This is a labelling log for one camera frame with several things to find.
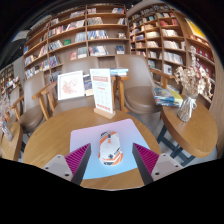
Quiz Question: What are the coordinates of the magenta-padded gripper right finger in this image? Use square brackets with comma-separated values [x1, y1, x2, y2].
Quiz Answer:
[131, 142, 185, 186]

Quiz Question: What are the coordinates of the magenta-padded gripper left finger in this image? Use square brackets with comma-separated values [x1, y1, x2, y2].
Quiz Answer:
[40, 142, 92, 186]

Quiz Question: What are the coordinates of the white and orange computer mouse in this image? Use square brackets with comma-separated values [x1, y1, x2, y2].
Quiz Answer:
[98, 130, 124, 166]

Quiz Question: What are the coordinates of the pale lilac-blue mouse pad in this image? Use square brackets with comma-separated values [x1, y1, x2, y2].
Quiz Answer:
[69, 118, 150, 180]

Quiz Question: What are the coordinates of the round wooden side table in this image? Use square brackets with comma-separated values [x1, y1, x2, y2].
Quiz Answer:
[0, 121, 24, 162]
[156, 103, 219, 168]

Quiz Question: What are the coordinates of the brown padded wooden armchair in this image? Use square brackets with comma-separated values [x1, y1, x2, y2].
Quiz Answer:
[114, 54, 183, 116]
[9, 71, 51, 134]
[32, 56, 118, 118]

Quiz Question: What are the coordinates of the stack of colourful books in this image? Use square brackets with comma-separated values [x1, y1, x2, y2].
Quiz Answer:
[153, 85, 184, 108]

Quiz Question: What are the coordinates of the white sign on wooden base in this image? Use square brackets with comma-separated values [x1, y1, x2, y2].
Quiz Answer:
[89, 68, 117, 120]

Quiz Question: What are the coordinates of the white framed floral picture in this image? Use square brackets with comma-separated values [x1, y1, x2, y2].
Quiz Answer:
[57, 70, 86, 101]

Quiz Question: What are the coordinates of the dark covered book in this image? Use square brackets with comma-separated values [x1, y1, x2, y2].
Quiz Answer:
[82, 73, 94, 98]

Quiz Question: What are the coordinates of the stack of blue books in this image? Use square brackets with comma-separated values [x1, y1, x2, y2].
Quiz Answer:
[109, 68, 129, 77]

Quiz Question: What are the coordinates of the tall wooden bookshelf with books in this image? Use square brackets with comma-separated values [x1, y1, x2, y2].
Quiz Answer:
[128, 3, 224, 101]

